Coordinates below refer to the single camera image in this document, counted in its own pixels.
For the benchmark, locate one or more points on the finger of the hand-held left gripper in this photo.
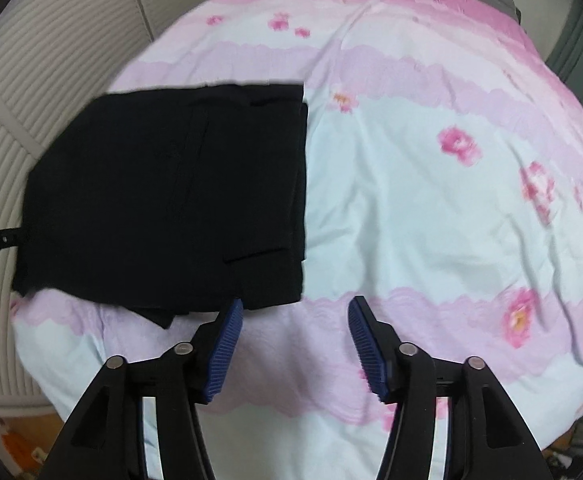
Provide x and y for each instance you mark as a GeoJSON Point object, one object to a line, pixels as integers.
{"type": "Point", "coordinates": [1, 242]}

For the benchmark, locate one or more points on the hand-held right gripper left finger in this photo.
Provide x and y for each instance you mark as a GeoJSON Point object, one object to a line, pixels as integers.
{"type": "Point", "coordinates": [224, 350]}

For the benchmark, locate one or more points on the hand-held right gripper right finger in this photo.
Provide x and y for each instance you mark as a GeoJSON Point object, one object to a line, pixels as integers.
{"type": "Point", "coordinates": [369, 350]}

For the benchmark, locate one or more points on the black pants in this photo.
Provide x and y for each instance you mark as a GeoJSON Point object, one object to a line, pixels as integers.
{"type": "Point", "coordinates": [146, 185]}
{"type": "Point", "coordinates": [161, 317]}

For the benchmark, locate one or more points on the folded black pants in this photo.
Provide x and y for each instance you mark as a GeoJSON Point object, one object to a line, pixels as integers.
{"type": "Point", "coordinates": [161, 317]}

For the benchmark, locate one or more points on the pink floral blanket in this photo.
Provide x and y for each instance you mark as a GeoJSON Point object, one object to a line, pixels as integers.
{"type": "Point", "coordinates": [421, 210]}

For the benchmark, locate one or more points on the orange printed box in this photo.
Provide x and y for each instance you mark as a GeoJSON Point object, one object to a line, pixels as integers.
{"type": "Point", "coordinates": [19, 442]}

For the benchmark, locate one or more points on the green curtain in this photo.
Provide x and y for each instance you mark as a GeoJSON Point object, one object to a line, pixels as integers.
{"type": "Point", "coordinates": [581, 45]}

